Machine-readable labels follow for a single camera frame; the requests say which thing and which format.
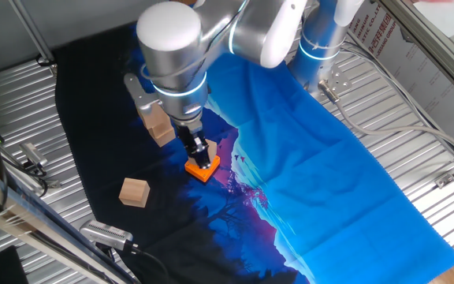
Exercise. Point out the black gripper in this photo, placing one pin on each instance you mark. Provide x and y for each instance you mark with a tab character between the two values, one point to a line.
190	132

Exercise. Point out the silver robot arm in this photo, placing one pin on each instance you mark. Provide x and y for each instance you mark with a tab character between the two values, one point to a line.
172	59

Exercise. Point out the orange square base block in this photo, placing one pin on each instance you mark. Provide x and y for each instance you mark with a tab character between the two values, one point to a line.
201	174

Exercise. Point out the blue mountain print cloth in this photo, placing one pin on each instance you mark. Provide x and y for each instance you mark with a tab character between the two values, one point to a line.
309	177

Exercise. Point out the grey metal pole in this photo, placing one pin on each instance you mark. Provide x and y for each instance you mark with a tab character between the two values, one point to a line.
30	27

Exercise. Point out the black flat device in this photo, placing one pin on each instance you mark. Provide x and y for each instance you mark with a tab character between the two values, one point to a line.
10	268

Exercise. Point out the white printed panel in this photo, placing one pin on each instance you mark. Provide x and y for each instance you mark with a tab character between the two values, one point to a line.
428	75

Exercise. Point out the silver depth camera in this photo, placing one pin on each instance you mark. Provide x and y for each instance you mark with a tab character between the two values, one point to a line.
34	154
105	234

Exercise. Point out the silver camera mount bracket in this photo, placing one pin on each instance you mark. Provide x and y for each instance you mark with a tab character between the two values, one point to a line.
51	183

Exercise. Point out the aluminium frame beam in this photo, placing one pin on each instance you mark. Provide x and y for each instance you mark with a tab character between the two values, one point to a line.
428	47
34	221

